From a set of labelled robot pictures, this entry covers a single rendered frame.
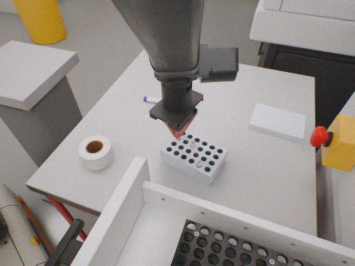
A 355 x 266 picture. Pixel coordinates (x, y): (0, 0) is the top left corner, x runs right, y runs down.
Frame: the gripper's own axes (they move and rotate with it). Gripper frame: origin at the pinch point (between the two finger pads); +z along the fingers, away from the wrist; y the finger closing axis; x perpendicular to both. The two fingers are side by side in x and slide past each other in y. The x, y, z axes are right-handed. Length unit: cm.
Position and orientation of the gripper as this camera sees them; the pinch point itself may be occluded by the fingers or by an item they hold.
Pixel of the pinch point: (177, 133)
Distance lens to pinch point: 54.3
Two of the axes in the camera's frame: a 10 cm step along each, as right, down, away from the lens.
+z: 0.3, 6.5, 7.6
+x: -8.1, -4.3, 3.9
